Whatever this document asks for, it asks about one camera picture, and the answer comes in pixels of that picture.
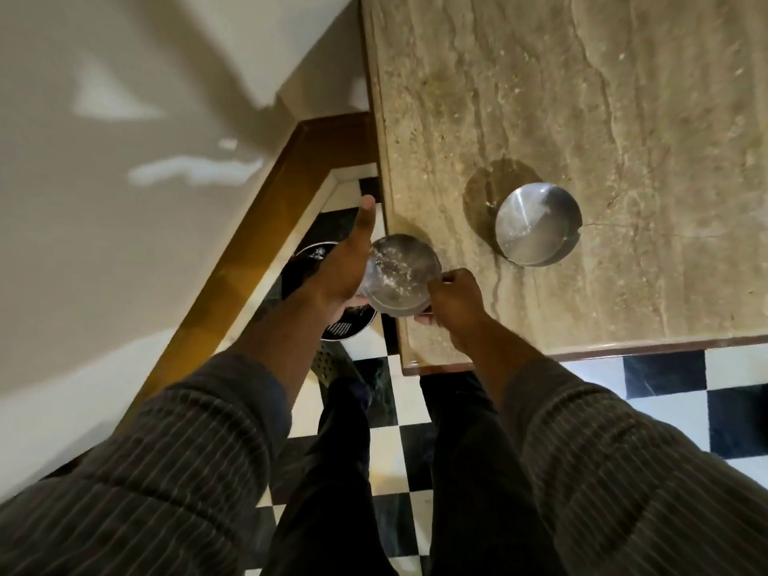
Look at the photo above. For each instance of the person's right hand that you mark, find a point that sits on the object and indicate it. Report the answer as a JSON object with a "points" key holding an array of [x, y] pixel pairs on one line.
{"points": [[459, 305]]}

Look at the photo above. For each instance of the person's left hand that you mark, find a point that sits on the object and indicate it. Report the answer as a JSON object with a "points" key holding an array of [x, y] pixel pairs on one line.
{"points": [[339, 272]]}

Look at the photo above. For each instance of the person's right fingers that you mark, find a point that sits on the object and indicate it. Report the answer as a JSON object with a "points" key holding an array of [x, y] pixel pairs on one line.
{"points": [[435, 293]]}

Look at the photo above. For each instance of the person's left thumb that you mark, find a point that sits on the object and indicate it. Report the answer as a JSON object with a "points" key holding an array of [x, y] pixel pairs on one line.
{"points": [[364, 224]]}

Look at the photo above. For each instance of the steel bowl with white residue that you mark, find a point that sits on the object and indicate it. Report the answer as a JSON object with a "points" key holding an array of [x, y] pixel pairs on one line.
{"points": [[399, 274]]}

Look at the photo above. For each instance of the person's right forearm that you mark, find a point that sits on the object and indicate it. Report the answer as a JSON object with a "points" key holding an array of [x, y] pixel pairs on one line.
{"points": [[489, 359]]}

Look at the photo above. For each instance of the person's left forearm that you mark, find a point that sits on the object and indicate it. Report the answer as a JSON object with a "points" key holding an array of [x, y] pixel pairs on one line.
{"points": [[285, 341]]}

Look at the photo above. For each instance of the brown wooden skirting board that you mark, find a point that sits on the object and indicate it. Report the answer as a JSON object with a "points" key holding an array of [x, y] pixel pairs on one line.
{"points": [[264, 233]]}

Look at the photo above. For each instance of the perforated metal bin, black liner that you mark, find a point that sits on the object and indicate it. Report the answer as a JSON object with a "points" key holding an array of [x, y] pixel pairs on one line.
{"points": [[336, 362]]}

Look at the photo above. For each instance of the clean steel bowl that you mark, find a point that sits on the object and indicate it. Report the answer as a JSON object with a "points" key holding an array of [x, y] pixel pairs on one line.
{"points": [[537, 224]]}

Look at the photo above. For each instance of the person's right trouser leg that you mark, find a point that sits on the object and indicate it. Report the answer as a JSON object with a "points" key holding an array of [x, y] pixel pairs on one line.
{"points": [[480, 485]]}

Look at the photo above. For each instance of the person's trouser leg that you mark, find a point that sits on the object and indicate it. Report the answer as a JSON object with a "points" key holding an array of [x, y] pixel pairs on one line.
{"points": [[336, 491], [480, 485]]}

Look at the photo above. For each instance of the person's left trouser leg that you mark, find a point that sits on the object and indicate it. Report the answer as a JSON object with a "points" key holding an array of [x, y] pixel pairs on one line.
{"points": [[336, 491]]}

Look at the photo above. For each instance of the grey striped sweater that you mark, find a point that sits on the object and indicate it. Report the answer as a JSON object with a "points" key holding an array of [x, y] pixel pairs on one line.
{"points": [[150, 473]]}

